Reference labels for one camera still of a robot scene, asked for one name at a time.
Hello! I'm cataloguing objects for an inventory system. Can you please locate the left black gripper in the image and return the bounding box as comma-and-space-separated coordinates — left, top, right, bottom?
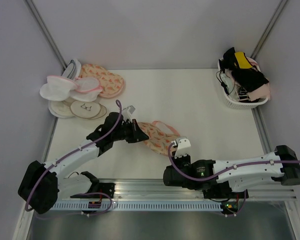
111, 118, 148, 143

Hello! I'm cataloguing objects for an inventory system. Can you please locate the peach floral mesh laundry bag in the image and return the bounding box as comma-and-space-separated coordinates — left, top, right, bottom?
138, 121, 181, 156

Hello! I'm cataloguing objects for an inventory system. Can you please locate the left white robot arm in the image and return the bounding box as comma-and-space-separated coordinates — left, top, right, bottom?
17, 112, 149, 215

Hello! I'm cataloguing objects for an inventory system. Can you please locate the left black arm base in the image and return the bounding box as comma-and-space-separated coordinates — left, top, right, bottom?
97, 182, 116, 198

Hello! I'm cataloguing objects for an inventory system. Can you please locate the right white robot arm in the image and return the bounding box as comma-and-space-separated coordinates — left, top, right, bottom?
163, 145, 300, 198

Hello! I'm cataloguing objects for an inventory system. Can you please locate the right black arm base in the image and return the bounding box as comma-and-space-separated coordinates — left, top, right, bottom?
202, 182, 229, 199

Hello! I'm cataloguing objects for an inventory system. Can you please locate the beige bag with bra print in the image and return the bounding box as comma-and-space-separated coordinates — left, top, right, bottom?
69, 100, 107, 120

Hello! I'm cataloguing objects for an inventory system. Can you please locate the cream round mesh bag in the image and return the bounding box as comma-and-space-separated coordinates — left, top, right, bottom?
48, 101, 74, 119

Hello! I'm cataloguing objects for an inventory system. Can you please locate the white blue-trimmed mesh bag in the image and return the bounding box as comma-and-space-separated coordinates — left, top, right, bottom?
61, 59, 82, 80

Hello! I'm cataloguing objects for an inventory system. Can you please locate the white pink-trimmed mesh bag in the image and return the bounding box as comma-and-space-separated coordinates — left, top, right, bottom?
39, 75, 79, 102

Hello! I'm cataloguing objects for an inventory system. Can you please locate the white plastic laundry basket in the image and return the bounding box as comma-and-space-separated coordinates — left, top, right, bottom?
215, 58, 270, 110

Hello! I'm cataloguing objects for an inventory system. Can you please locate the black bra in basket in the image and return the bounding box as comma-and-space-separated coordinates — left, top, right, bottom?
220, 47, 269, 92

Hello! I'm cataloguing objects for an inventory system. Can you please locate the pink bra in basket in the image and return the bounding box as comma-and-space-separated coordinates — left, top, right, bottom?
237, 83, 271, 103

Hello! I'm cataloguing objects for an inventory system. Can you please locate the yellow garment in basket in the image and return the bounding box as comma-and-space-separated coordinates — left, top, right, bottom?
234, 51, 253, 69

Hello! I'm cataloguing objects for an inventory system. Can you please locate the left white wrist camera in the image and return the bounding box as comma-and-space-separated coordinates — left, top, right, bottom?
121, 105, 136, 122

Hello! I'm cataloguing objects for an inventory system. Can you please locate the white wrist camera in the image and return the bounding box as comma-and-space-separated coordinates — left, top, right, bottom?
121, 105, 136, 122
171, 136, 191, 159

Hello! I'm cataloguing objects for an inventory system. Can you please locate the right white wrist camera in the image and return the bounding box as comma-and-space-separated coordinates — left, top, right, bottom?
171, 136, 191, 159

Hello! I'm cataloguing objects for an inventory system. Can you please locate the aluminium mounting rail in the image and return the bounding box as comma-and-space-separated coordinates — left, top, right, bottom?
64, 178, 298, 201

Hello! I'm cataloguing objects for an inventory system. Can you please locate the white slotted cable duct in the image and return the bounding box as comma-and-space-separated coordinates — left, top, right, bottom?
51, 200, 223, 212

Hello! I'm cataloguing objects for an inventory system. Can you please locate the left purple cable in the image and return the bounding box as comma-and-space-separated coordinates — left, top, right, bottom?
24, 99, 122, 220

